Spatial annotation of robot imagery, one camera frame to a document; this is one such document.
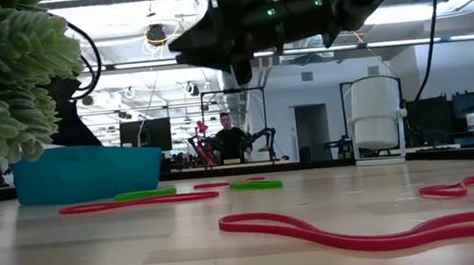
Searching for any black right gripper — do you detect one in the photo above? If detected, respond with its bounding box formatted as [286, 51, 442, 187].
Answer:
[163, 0, 347, 92]

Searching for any green rubber band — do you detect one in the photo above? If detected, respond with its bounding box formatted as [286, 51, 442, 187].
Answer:
[229, 176, 285, 194]
[114, 186, 178, 203]

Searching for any blue plastic bin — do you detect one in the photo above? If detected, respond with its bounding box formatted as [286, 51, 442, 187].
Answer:
[10, 135, 168, 209]

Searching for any large red rubber band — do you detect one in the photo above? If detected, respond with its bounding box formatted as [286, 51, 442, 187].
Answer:
[218, 189, 474, 265]

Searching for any black ceiling device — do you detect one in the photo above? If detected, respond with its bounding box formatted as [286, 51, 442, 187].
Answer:
[145, 23, 169, 48]

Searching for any person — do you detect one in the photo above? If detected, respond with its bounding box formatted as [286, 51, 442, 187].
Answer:
[208, 110, 254, 168]

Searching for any red figure stand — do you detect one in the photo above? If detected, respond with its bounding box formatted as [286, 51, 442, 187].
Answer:
[191, 119, 216, 172]

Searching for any black monitor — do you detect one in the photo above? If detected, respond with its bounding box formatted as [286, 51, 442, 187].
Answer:
[118, 117, 175, 157]

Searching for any grey door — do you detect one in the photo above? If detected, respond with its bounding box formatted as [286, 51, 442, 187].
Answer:
[293, 102, 334, 164]

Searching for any white drum on stand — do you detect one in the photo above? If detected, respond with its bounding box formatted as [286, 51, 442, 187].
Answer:
[342, 73, 414, 168]

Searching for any long ceiling light bar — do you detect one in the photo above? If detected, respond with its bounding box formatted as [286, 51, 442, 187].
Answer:
[79, 26, 474, 82]

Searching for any dark screen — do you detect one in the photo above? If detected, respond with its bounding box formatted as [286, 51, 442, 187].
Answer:
[404, 94, 457, 141]

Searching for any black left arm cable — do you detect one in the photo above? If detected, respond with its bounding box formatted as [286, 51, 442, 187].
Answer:
[61, 18, 107, 103]

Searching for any black table edge frame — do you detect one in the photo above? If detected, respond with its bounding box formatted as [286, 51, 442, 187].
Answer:
[0, 137, 474, 216]

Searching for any long black arm cable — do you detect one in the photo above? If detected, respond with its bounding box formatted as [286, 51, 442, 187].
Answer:
[403, 0, 451, 103]

